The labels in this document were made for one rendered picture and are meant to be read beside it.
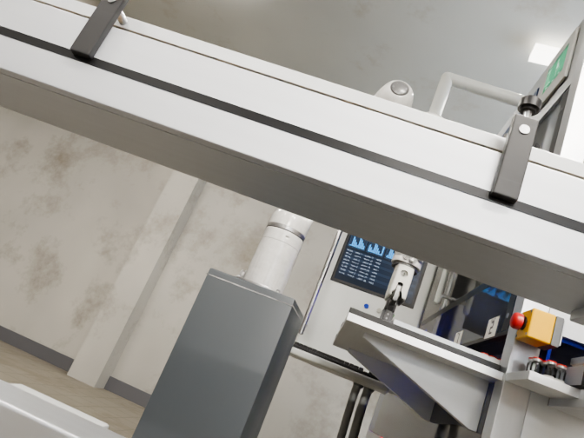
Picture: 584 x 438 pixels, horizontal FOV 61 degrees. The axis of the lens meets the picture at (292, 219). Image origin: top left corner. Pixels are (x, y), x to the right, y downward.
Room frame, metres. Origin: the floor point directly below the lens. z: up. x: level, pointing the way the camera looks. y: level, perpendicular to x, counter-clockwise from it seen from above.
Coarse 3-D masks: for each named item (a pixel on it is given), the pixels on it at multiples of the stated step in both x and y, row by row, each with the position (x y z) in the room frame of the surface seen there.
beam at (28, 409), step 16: (0, 384) 0.55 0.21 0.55; (0, 400) 0.50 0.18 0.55; (16, 400) 0.52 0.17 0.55; (32, 400) 0.55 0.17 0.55; (0, 416) 0.49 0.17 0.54; (16, 416) 0.49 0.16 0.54; (32, 416) 0.49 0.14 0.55; (48, 416) 0.51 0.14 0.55; (64, 416) 0.53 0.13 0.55; (80, 416) 0.56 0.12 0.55; (0, 432) 0.49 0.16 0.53; (16, 432) 0.49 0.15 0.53; (32, 432) 0.49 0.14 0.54; (48, 432) 0.49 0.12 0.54; (64, 432) 0.49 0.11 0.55; (80, 432) 0.50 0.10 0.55; (96, 432) 0.53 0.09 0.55; (112, 432) 0.55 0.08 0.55
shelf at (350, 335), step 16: (352, 320) 1.25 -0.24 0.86; (368, 320) 1.25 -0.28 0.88; (336, 336) 1.67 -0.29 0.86; (352, 336) 1.51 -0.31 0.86; (384, 336) 1.27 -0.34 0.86; (400, 336) 1.23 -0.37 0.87; (368, 352) 1.71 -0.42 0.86; (416, 352) 1.30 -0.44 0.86; (432, 352) 1.22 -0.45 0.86; (448, 352) 1.22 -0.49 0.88; (464, 368) 1.25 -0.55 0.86; (480, 368) 1.20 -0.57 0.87
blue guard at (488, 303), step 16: (496, 288) 1.43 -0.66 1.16; (464, 304) 1.76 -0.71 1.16; (480, 304) 1.56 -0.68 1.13; (496, 304) 1.39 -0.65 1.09; (432, 320) 2.26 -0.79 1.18; (448, 320) 1.93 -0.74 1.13; (464, 320) 1.69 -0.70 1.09; (480, 320) 1.51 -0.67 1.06; (448, 336) 1.85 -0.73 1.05; (464, 336) 1.64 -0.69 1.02; (480, 336) 1.46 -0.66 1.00
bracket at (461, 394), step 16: (368, 336) 1.33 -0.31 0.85; (384, 352) 1.32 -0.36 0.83; (400, 352) 1.32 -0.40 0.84; (400, 368) 1.32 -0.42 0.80; (416, 368) 1.31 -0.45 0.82; (432, 368) 1.30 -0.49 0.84; (448, 368) 1.29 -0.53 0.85; (416, 384) 1.32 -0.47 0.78; (432, 384) 1.30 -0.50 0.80; (448, 384) 1.29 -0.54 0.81; (464, 384) 1.29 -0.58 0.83; (480, 384) 1.28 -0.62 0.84; (448, 400) 1.29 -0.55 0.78; (464, 400) 1.29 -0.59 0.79; (480, 400) 1.28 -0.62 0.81; (464, 416) 1.28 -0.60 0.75; (480, 416) 1.28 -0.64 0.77
